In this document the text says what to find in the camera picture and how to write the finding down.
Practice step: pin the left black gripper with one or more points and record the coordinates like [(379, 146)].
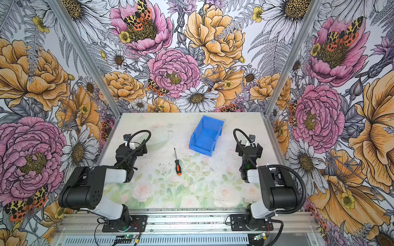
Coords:
[(140, 152)]

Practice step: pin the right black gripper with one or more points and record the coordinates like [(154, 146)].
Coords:
[(240, 148)]

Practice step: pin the orange black handled screwdriver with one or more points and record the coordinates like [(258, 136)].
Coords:
[(177, 164)]

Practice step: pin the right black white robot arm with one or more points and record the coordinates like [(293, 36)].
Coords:
[(282, 189)]

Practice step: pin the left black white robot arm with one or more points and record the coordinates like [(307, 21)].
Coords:
[(84, 188)]

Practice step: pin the blue plastic storage bin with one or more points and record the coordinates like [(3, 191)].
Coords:
[(206, 135)]

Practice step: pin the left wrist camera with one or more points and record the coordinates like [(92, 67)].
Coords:
[(127, 137)]

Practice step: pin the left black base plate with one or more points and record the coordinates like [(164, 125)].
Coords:
[(136, 223)]

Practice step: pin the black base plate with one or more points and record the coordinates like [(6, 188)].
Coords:
[(240, 222), (136, 223)]

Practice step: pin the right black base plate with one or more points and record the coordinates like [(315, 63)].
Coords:
[(240, 222)]

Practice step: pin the aluminium front rail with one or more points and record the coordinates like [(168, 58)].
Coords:
[(183, 221)]

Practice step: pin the white vented cable duct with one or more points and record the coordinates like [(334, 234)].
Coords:
[(158, 240)]

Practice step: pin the right aluminium corner post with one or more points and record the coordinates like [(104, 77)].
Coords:
[(308, 23)]

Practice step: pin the aluminium corner post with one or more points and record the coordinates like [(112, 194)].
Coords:
[(308, 23), (63, 18)]

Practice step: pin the left aluminium corner post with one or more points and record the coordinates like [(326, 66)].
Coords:
[(63, 18)]

